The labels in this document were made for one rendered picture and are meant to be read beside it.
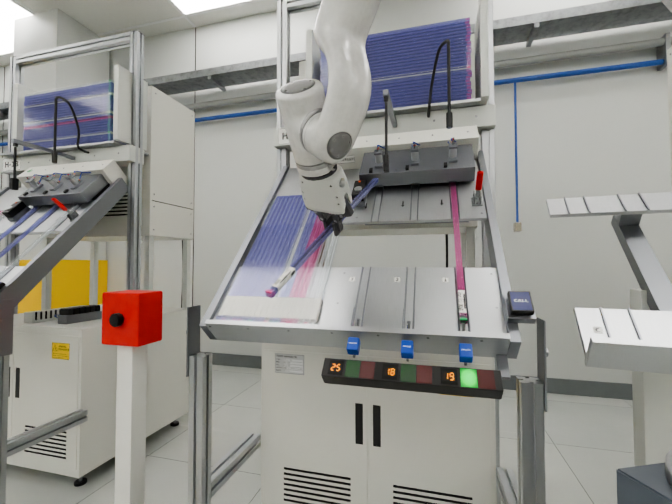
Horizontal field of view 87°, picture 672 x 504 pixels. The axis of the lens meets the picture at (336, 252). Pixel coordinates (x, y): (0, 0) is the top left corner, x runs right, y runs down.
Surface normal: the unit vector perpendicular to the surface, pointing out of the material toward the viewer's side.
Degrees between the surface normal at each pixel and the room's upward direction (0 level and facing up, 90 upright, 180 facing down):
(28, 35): 90
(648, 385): 90
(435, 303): 47
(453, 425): 90
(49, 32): 90
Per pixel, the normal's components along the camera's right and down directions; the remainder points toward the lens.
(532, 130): -0.26, -0.03
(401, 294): -0.19, -0.71
